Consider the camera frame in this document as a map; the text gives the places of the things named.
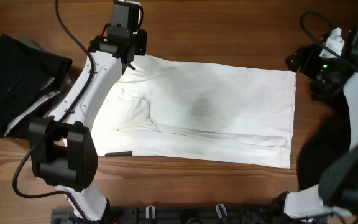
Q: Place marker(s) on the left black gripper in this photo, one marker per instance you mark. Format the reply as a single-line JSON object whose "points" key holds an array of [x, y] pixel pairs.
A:
{"points": [[140, 46]]}

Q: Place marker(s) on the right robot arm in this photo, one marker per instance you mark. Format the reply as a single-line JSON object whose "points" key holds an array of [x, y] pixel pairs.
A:
{"points": [[337, 190]]}

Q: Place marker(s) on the black garment on right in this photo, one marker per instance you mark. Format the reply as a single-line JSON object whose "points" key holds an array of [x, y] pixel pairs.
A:
{"points": [[328, 144]]}

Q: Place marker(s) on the grey folded garment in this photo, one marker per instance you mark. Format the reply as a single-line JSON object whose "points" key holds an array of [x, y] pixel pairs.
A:
{"points": [[18, 127]]}

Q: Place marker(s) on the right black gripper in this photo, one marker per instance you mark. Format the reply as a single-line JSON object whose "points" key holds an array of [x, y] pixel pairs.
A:
{"points": [[313, 55]]}

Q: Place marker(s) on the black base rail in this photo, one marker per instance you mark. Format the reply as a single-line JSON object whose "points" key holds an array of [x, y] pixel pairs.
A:
{"points": [[246, 214]]}

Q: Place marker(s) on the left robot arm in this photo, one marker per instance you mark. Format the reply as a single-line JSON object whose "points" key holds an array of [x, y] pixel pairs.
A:
{"points": [[62, 150]]}

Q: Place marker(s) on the white t-shirt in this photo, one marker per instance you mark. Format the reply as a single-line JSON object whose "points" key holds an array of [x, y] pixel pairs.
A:
{"points": [[199, 111]]}

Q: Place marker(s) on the black folded garment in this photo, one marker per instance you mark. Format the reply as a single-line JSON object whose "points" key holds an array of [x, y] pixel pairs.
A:
{"points": [[25, 73]]}

